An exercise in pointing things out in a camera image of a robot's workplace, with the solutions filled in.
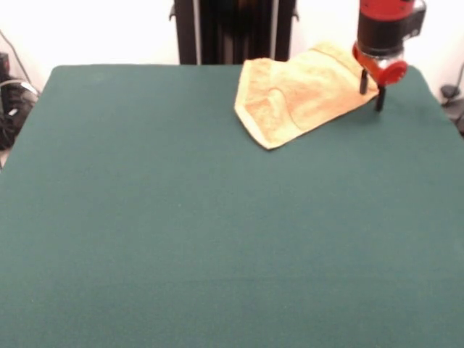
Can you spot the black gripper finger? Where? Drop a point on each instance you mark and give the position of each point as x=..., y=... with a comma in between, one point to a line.
x=363, y=81
x=380, y=98

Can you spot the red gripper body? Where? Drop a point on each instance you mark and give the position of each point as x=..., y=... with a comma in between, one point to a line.
x=393, y=74

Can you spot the yellow-orange terry towel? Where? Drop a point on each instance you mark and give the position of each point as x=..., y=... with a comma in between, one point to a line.
x=308, y=94

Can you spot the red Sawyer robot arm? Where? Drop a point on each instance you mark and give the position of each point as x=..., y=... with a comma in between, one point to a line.
x=380, y=32

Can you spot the dark wheeled stand base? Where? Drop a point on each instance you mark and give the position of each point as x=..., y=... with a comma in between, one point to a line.
x=14, y=108
x=455, y=105

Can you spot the dark green table cloth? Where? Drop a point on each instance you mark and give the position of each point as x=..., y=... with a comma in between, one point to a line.
x=181, y=235

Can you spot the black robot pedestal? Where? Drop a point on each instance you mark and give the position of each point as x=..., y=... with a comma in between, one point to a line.
x=235, y=32

